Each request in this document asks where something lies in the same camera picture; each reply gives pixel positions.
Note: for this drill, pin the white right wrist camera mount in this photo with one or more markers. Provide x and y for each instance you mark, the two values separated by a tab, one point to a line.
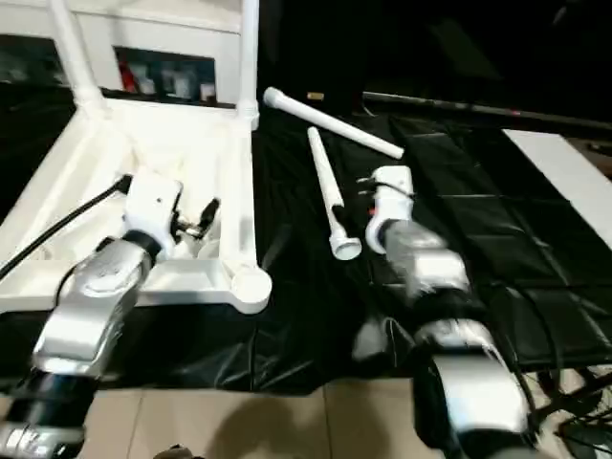
394	205

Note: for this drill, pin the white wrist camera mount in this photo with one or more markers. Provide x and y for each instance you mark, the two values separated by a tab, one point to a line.
150	205
394	205

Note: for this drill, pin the white plastic table leg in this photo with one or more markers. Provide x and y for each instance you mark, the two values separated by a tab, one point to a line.
325	177
334	124
72	48
248	48

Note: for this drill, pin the black work mat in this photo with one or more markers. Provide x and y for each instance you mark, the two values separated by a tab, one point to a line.
311	325

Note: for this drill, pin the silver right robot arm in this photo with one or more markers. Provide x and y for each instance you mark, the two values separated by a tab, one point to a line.
430	258

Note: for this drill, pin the red package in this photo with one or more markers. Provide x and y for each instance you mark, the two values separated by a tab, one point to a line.
126	79

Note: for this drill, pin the dark long rod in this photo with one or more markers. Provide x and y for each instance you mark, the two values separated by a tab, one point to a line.
478	107

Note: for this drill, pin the black stand frame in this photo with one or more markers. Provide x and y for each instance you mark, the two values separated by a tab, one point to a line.
574	396

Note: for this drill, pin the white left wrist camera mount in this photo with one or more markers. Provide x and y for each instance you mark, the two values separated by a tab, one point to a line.
150	205

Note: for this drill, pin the white tub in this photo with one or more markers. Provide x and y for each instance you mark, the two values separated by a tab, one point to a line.
181	83

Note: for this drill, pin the white cup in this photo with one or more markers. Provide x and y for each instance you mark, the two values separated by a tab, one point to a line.
206	91

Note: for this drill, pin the black robot foot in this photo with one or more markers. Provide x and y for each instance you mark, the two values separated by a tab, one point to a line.
174	452

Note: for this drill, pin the white plastic table top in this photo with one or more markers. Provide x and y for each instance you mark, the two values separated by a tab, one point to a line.
95	143

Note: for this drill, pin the white jar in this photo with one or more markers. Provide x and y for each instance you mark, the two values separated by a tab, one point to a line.
146	83

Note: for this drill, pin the white glass door cabinet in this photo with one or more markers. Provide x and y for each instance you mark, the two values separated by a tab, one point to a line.
167	28

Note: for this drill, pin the white flat board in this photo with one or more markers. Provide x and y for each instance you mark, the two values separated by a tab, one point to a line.
564	167

